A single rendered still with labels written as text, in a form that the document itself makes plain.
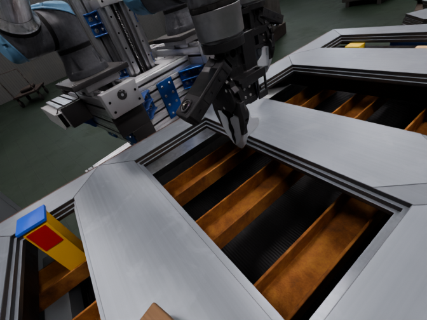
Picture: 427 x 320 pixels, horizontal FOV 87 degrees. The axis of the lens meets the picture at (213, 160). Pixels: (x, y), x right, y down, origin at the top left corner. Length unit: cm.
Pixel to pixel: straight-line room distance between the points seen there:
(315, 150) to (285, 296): 30
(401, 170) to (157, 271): 45
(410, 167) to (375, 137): 10
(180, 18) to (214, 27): 84
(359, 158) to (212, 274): 35
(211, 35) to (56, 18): 68
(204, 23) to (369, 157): 38
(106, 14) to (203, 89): 83
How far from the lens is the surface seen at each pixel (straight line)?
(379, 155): 53
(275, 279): 53
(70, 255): 70
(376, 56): 98
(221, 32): 37
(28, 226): 63
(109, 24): 115
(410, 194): 47
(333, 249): 57
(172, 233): 44
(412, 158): 53
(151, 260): 43
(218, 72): 38
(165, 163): 91
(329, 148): 53
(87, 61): 97
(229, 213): 64
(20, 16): 87
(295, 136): 57
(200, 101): 36
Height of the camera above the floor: 117
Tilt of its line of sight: 37 degrees down
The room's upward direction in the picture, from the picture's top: 19 degrees counter-clockwise
